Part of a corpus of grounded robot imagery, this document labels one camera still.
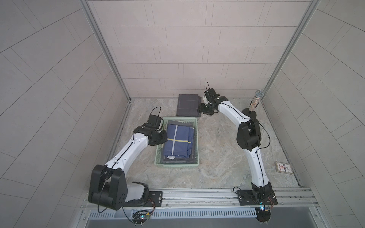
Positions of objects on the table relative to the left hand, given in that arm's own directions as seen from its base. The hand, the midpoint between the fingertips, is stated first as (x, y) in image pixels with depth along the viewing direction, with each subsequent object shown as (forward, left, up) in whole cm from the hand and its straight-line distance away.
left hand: (167, 137), depth 85 cm
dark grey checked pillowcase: (-12, -15, -2) cm, 19 cm away
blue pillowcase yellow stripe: (-1, -7, -3) cm, 8 cm away
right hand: (+22, -21, 0) cm, 30 cm away
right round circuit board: (-37, -50, -10) cm, 63 cm away
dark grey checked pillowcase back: (+32, -12, -7) cm, 35 cm away
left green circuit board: (-38, +9, -6) cm, 40 cm away
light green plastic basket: (-9, +5, -5) cm, 12 cm away
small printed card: (-16, -67, -6) cm, 69 cm away
